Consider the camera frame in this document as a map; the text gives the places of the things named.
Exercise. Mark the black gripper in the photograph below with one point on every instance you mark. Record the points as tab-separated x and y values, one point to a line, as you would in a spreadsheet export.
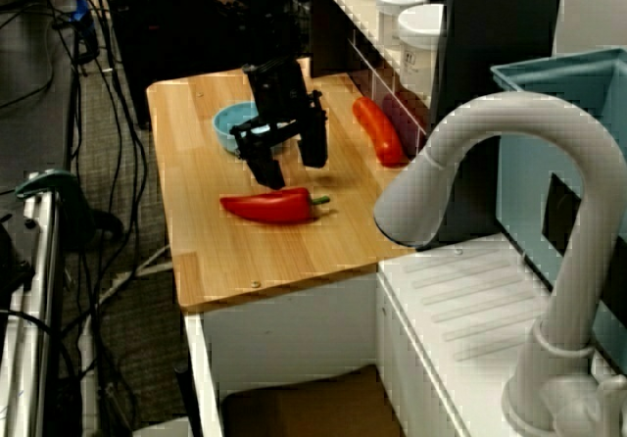
279	94

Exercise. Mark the aluminium frame rail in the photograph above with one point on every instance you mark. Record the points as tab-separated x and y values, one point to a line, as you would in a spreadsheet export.
44	260

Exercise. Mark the orange-red toy sausage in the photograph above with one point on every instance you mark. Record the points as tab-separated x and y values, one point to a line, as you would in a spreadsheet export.
379	128

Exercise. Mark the white labelled jar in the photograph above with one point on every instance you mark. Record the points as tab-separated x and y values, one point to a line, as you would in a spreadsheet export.
419	40
397	1

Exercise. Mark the black bulky equipment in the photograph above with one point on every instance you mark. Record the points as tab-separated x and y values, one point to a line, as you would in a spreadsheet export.
12	265

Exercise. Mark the brass countertop screw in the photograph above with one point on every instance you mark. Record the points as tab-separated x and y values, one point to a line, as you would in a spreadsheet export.
255	284

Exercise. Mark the grey curved faucet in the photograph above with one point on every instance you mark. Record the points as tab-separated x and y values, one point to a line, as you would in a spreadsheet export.
514	113

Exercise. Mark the teal plastic bin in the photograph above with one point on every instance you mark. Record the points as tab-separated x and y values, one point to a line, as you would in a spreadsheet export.
519	187

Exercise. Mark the light blue bowl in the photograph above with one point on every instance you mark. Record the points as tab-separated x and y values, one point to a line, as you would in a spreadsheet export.
227	123

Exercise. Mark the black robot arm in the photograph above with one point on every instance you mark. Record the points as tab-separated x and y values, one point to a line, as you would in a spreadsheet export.
279	30

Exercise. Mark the red toy chili pepper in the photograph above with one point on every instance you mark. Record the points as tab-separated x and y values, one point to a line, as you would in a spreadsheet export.
274	209

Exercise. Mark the dark grey upright panel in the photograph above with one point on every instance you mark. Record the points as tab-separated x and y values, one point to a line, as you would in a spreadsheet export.
490	15

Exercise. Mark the white toy kitchen cabinet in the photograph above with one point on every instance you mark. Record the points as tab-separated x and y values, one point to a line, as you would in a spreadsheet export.
294	329

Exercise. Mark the dark tiled backsplash with shelf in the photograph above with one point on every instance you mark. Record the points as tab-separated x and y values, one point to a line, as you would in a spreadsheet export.
333	40

